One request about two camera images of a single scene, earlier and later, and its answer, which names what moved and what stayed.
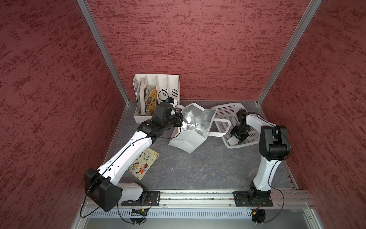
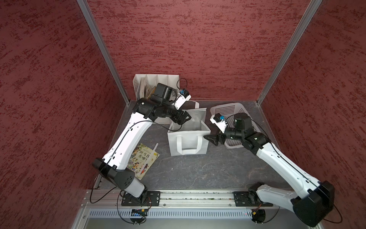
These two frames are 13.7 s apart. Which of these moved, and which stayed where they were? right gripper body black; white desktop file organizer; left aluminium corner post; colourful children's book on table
Moved: right gripper body black
Stayed: left aluminium corner post; white desktop file organizer; colourful children's book on table
